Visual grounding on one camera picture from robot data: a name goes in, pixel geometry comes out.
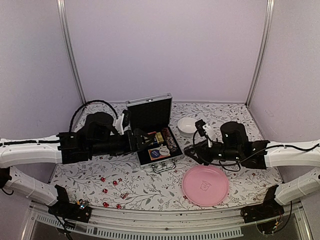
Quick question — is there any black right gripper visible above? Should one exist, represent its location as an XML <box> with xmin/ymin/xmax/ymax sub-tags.
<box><xmin>185</xmin><ymin>139</ymin><xmax>242</xmax><ymax>166</ymax></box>

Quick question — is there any aluminium poker set case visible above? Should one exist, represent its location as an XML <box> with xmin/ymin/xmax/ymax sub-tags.
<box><xmin>125</xmin><ymin>93</ymin><xmax>183</xmax><ymax>174</ymax></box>

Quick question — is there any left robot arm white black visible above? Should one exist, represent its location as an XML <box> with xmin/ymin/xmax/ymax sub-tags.
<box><xmin>0</xmin><ymin>110</ymin><xmax>155</xmax><ymax>217</ymax></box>

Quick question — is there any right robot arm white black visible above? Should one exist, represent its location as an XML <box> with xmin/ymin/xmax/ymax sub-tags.
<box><xmin>183</xmin><ymin>120</ymin><xmax>320</xmax><ymax>218</ymax></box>

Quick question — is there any gold playing card deck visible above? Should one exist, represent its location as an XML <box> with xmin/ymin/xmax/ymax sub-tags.
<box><xmin>155</xmin><ymin>132</ymin><xmax>165</xmax><ymax>144</ymax></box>

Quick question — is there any blue round blind button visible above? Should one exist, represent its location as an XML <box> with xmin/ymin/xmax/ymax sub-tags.
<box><xmin>148</xmin><ymin>149</ymin><xmax>162</xmax><ymax>160</ymax></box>

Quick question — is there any row of poker chips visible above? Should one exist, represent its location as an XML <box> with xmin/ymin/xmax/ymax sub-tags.
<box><xmin>161</xmin><ymin>128</ymin><xmax>178</xmax><ymax>153</ymax></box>

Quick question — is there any white ceramic bowl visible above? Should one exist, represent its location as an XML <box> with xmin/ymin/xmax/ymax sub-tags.
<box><xmin>177</xmin><ymin>117</ymin><xmax>197</xmax><ymax>137</ymax></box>

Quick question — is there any pink plastic plate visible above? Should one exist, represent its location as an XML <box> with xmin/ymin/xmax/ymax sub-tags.
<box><xmin>181</xmin><ymin>165</ymin><xmax>229</xmax><ymax>207</ymax></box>

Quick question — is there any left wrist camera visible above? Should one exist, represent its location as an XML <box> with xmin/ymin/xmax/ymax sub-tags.
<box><xmin>115</xmin><ymin>109</ymin><xmax>131</xmax><ymax>135</ymax></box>

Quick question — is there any front aluminium rail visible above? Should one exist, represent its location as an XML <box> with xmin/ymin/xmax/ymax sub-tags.
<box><xmin>30</xmin><ymin>206</ymin><xmax>313</xmax><ymax>240</ymax></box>

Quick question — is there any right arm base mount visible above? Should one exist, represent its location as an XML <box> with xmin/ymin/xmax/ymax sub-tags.
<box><xmin>240</xmin><ymin>184</ymin><xmax>285</xmax><ymax>223</ymax></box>

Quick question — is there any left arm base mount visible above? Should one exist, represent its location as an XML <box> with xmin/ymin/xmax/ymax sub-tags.
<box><xmin>48</xmin><ymin>184</ymin><xmax>92</xmax><ymax>223</ymax></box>

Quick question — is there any left aluminium frame post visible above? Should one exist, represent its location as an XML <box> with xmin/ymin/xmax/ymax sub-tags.
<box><xmin>56</xmin><ymin>0</ymin><xmax>87</xmax><ymax>104</ymax></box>

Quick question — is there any aluminium frame post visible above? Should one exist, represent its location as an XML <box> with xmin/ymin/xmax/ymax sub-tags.
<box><xmin>245</xmin><ymin>0</ymin><xmax>275</xmax><ymax>109</ymax></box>
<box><xmin>56</xmin><ymin>0</ymin><xmax>87</xmax><ymax>104</ymax></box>

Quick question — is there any right aluminium frame post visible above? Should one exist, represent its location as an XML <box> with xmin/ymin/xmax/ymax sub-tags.
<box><xmin>245</xmin><ymin>0</ymin><xmax>275</xmax><ymax>109</ymax></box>

